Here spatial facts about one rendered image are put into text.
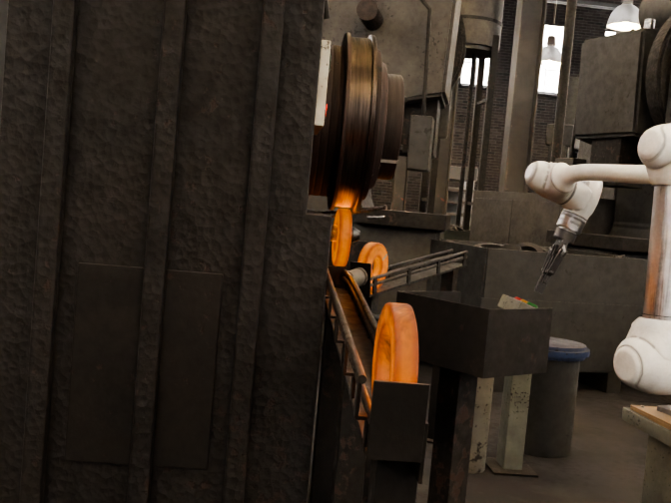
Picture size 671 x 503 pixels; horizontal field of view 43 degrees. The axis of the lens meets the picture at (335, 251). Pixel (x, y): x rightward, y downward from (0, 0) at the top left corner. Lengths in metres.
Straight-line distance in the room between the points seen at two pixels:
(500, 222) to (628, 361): 4.26
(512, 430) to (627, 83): 3.19
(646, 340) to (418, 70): 2.86
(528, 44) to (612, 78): 5.57
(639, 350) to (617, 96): 3.56
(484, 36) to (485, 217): 4.70
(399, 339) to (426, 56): 3.82
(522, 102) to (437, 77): 6.38
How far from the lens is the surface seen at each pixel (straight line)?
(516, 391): 3.10
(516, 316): 1.75
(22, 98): 1.87
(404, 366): 1.13
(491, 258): 4.36
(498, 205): 6.69
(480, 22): 11.16
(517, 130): 11.25
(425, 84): 4.85
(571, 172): 2.88
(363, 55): 2.15
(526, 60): 11.38
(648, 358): 2.46
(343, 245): 2.21
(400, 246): 4.92
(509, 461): 3.16
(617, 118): 5.82
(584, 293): 4.68
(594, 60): 6.07
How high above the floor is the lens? 0.90
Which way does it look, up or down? 3 degrees down
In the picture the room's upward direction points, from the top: 5 degrees clockwise
